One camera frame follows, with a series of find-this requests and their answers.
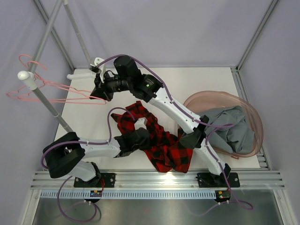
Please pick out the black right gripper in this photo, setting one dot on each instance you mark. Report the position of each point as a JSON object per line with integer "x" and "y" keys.
{"x": 100, "y": 93}

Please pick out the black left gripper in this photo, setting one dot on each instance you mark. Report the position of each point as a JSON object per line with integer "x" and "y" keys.
{"x": 147, "y": 145}

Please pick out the red black plaid shirt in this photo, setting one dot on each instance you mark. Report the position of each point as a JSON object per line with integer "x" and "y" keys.
{"x": 165, "y": 151}

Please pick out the pink wire hanger front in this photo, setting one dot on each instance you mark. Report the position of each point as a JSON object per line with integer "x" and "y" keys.
{"x": 83, "y": 97}

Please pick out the grey shirt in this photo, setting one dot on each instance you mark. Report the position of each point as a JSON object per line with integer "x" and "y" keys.
{"x": 237, "y": 139}

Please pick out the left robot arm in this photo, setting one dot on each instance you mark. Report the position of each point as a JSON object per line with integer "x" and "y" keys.
{"x": 65, "y": 155}

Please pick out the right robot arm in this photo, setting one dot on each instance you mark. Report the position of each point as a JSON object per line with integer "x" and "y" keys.
{"x": 152, "y": 89}

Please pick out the grey clothes rack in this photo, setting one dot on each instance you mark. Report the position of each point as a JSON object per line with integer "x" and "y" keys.
{"x": 50, "y": 31}

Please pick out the pink transparent plastic basket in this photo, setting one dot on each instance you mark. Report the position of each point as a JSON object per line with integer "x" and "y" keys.
{"x": 206, "y": 100}

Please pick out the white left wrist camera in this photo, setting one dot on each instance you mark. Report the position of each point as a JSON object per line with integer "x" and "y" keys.
{"x": 141, "y": 123}

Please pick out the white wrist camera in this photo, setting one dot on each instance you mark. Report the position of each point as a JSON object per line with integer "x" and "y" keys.
{"x": 97, "y": 66}
{"x": 141, "y": 123}

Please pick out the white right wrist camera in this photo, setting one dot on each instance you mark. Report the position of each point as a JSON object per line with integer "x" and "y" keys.
{"x": 97, "y": 66}

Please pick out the aluminium mounting rail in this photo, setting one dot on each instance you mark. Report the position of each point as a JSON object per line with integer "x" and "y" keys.
{"x": 148, "y": 180}

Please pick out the white slotted cable duct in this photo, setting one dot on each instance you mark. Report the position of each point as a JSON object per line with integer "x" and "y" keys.
{"x": 129, "y": 194}

